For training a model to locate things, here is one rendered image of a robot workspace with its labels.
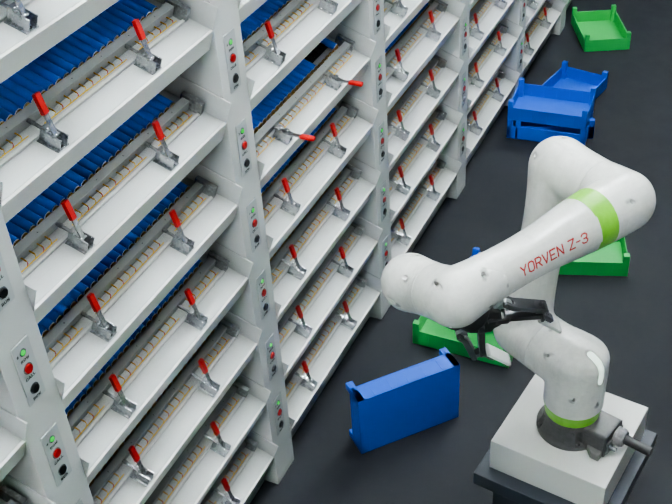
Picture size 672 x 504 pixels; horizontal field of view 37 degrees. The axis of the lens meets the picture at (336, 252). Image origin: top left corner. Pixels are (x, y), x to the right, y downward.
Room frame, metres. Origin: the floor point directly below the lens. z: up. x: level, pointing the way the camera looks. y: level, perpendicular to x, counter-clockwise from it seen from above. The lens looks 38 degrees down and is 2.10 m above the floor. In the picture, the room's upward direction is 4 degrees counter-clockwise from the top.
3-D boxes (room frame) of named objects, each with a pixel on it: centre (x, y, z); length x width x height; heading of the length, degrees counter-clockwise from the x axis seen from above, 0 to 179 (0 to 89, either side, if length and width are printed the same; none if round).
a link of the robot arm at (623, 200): (1.57, -0.53, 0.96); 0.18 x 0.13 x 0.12; 124
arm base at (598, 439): (1.51, -0.54, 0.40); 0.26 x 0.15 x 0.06; 48
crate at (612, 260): (2.62, -0.80, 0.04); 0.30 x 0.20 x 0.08; 81
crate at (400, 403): (1.93, -0.15, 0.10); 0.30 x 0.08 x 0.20; 112
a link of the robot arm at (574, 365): (1.56, -0.49, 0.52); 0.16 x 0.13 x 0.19; 34
